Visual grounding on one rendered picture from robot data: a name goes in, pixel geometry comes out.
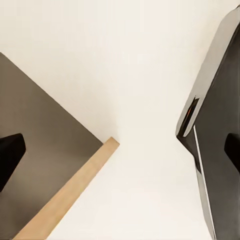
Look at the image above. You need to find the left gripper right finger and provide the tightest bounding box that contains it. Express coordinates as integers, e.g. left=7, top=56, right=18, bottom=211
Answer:
left=224, top=132, right=240, bottom=173

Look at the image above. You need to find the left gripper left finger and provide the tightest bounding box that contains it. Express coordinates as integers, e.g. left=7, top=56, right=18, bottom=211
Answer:
left=0, top=133, right=26, bottom=193

